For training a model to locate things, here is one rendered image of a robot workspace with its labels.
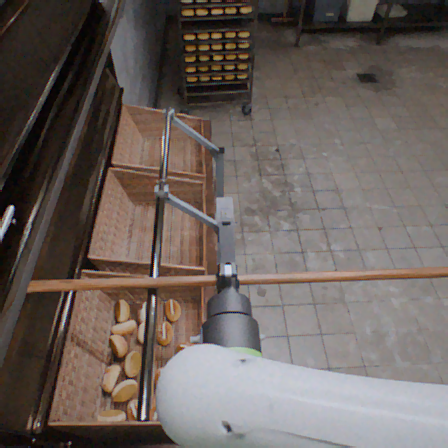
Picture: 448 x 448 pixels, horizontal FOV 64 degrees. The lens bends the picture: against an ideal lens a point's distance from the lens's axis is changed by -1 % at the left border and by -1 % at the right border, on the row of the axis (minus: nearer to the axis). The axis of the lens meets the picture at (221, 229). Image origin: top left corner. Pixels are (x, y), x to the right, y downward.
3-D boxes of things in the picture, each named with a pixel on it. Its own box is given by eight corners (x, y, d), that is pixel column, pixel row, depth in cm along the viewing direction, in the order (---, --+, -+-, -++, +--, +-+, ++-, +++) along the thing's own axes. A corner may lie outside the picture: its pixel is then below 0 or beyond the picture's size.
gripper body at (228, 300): (205, 312, 55) (204, 261, 61) (207, 335, 62) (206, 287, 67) (254, 310, 55) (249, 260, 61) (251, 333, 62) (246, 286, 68)
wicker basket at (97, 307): (73, 445, 126) (42, 428, 105) (97, 302, 162) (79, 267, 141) (211, 436, 128) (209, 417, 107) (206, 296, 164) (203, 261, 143)
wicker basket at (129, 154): (120, 201, 202) (108, 163, 181) (130, 140, 238) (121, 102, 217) (207, 197, 204) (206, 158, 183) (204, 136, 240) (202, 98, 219)
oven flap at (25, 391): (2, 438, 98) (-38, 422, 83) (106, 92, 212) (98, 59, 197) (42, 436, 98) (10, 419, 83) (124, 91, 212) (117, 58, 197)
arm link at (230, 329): (265, 368, 58) (270, 345, 51) (192, 371, 58) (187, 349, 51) (261, 332, 62) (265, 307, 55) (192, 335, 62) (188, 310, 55)
